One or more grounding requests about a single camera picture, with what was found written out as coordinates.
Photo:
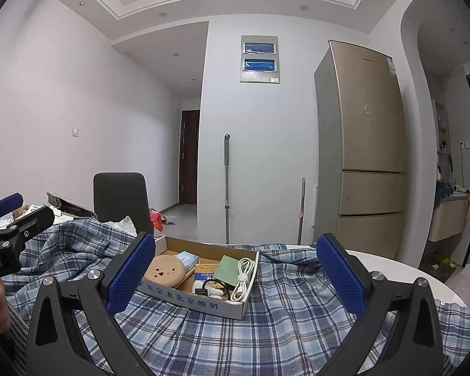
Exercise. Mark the shallow cardboard box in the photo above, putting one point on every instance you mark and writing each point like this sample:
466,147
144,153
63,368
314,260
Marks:
196,303

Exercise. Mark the round beige hand warmer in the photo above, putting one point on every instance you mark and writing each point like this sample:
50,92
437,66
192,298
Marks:
164,273

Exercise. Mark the light blue tissue pack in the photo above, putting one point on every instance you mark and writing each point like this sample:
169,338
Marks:
187,261

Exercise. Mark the white wet wipes pack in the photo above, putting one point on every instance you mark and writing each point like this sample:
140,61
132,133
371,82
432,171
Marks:
33,208

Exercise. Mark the blue plaid cloth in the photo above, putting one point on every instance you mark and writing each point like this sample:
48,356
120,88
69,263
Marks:
278,333

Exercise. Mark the beige vanity cabinet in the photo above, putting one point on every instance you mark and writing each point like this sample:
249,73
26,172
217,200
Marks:
448,219

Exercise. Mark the dark brown door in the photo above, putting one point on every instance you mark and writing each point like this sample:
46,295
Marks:
190,156

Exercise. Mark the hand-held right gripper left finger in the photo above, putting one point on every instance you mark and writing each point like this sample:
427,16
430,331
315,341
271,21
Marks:
131,276

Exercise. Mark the clear plastic bag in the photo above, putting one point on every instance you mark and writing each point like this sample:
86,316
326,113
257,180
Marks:
125,225

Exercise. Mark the red bag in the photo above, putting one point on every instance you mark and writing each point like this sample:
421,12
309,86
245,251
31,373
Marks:
156,220

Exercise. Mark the yellow and blue packet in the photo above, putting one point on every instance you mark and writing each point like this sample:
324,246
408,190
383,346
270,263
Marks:
206,272

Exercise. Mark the green pouch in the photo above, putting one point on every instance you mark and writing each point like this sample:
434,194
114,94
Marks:
227,269

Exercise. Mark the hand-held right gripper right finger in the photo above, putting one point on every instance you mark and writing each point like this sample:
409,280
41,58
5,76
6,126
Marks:
340,278

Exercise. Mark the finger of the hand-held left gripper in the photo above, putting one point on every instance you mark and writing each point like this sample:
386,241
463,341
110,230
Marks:
8,203
31,227

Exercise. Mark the grey bag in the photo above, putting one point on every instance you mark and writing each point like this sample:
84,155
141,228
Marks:
72,205

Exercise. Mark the dark grey chair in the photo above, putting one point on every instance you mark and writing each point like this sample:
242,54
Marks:
121,199

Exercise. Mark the grey electrical panel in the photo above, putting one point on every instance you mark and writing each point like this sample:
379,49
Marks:
260,59

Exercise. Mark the gold refrigerator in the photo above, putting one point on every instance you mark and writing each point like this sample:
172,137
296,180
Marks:
364,156

